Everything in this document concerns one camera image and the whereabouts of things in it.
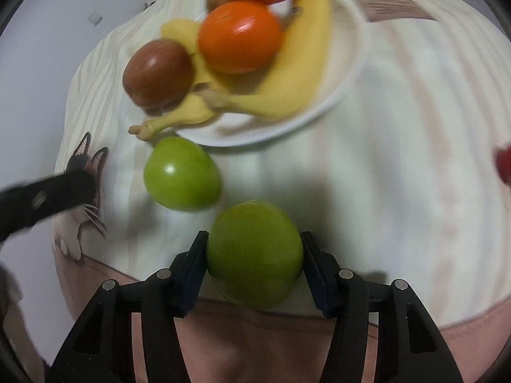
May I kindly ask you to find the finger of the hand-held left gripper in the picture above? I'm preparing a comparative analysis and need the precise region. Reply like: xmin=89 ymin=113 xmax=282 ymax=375
xmin=0 ymin=169 xmax=98 ymax=244

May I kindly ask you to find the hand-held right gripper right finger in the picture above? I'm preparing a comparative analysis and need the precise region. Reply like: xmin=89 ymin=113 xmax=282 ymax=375
xmin=300 ymin=230 xmax=466 ymax=383

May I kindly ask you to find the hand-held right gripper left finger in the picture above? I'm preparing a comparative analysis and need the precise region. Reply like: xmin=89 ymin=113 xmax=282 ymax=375
xmin=47 ymin=230 xmax=210 ymax=383

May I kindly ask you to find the white floral plate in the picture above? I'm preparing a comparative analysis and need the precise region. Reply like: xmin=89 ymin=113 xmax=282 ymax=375
xmin=172 ymin=0 xmax=370 ymax=147

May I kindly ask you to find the red apple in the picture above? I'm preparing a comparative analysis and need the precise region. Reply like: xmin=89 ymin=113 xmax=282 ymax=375
xmin=122 ymin=39 xmax=196 ymax=108

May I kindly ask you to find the curved yellow banana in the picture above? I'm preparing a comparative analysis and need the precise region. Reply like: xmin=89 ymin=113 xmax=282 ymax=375
xmin=200 ymin=0 xmax=334 ymax=120

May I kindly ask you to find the striped cat print cloth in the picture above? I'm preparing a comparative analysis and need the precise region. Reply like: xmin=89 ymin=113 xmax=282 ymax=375
xmin=52 ymin=0 xmax=511 ymax=383

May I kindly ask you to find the red cherry tomato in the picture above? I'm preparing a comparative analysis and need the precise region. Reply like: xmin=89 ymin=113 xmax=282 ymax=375
xmin=495 ymin=144 xmax=511 ymax=186

